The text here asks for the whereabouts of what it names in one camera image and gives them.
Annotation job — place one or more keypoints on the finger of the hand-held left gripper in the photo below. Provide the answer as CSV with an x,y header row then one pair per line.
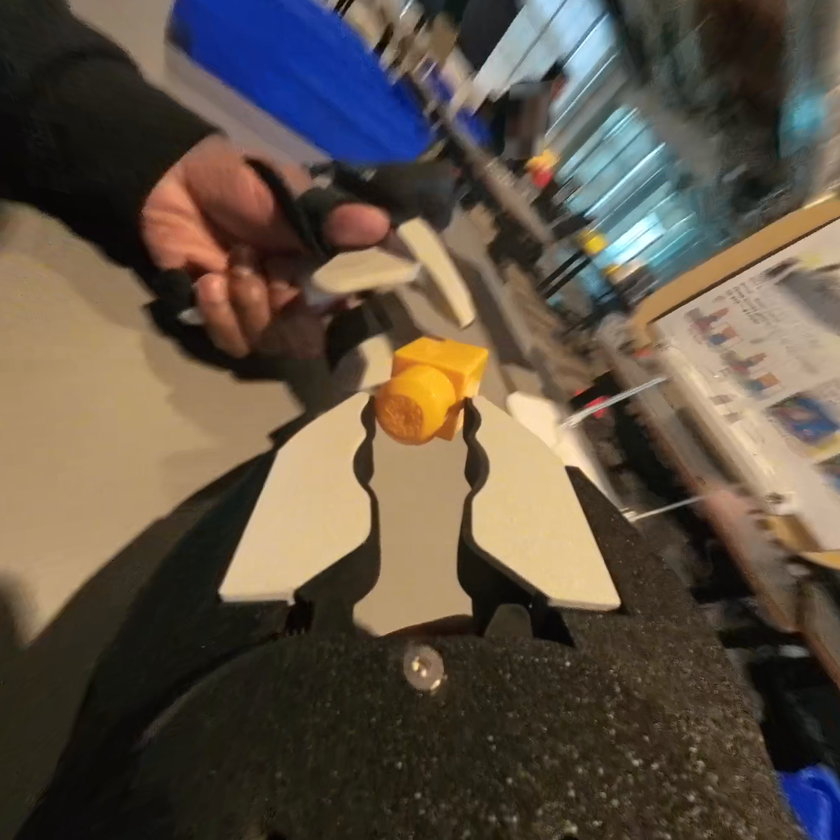
x,y
361,272
439,275

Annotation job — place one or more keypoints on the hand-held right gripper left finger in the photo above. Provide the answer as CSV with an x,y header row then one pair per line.
x,y
295,518

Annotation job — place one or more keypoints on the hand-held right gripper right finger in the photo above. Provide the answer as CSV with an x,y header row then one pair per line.
x,y
538,525

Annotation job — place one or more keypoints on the yellow mega block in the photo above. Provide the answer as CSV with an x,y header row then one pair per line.
x,y
433,380

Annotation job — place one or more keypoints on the blue plastic bin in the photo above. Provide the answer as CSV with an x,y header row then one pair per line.
x,y
295,65

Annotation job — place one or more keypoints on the person's left forearm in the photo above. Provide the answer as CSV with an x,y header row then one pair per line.
x,y
65,118

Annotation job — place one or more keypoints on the white clipboard stand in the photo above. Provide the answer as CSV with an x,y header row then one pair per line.
x,y
535,413

